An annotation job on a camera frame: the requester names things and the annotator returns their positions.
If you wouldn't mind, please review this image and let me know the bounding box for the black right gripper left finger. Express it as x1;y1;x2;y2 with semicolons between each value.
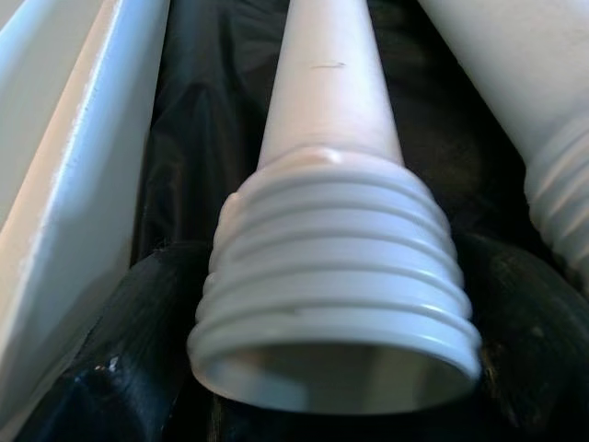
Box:
31;245;218;442

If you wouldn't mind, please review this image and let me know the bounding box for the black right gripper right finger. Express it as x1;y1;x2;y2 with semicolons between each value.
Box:
453;234;589;442

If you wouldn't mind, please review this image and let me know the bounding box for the white plastic children table top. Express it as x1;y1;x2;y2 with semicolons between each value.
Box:
0;0;171;438

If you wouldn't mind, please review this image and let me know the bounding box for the white plastic table leg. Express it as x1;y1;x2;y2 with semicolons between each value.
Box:
186;0;483;413
421;0;589;296

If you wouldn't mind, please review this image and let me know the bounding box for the black plastic table cover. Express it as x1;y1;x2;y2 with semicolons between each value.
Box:
135;0;537;259

